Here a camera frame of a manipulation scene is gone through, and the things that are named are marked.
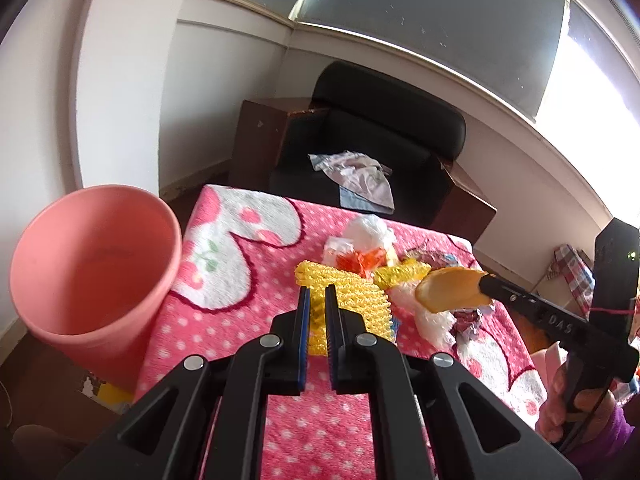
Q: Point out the gold foil wrapper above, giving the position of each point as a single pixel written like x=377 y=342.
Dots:
x=400 y=274

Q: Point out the red and lilac wrapper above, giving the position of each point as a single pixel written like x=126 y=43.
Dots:
x=440 y=259

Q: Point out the person's right hand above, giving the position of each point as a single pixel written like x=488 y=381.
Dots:
x=550 y=410

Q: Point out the clear plastic bag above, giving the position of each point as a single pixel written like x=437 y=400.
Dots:
x=370 y=232

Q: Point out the person's right forearm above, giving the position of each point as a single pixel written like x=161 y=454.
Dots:
x=615 y=435

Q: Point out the crumpled white plastic wrap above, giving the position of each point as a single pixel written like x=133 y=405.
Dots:
x=430 y=327

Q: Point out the checkered box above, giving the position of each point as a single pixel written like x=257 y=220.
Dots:
x=575 y=270

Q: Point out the pale printed cloth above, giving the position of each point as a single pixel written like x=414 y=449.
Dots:
x=357 y=170

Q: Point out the white cabinet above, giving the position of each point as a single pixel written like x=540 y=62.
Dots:
x=560 y=300

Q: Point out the yellow foam fruit net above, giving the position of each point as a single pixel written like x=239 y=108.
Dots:
x=360 y=305

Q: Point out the light blue cloth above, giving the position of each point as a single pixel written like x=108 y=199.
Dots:
x=357 y=199

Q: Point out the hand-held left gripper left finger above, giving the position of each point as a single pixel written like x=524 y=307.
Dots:
x=303 y=340

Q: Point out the pink plastic bucket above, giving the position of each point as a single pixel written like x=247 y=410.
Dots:
x=95 y=270

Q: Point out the orange plastic wrapper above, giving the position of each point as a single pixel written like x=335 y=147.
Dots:
x=357 y=262

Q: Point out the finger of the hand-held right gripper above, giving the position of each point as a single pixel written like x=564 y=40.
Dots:
x=530 y=307

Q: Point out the silver red foil wrapper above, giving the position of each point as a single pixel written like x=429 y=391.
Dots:
x=467 y=320

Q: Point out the orange fruit peel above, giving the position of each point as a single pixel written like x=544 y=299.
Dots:
x=447 y=290

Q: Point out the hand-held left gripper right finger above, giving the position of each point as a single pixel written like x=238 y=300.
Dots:
x=331 y=340

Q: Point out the grey roller blind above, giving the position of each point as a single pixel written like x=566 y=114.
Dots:
x=430 y=25

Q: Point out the bright window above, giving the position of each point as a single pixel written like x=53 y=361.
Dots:
x=595 y=105

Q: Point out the black leather armchair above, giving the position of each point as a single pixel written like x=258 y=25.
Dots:
x=370 y=120

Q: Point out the pink printed blanket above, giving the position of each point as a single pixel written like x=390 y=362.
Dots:
x=240 y=310

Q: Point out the yellow white box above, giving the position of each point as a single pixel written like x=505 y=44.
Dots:
x=112 y=394

